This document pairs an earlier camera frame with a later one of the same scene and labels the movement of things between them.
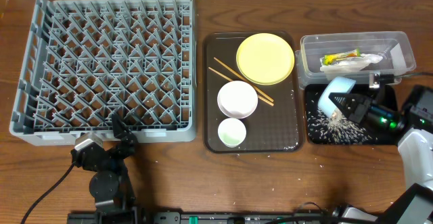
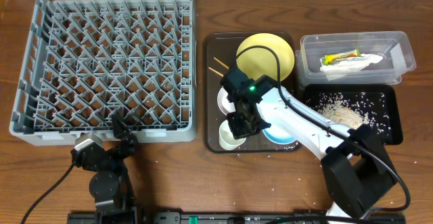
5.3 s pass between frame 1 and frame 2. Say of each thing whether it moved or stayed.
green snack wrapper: stayed
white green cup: stayed
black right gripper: moved
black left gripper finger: stayed
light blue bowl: moved
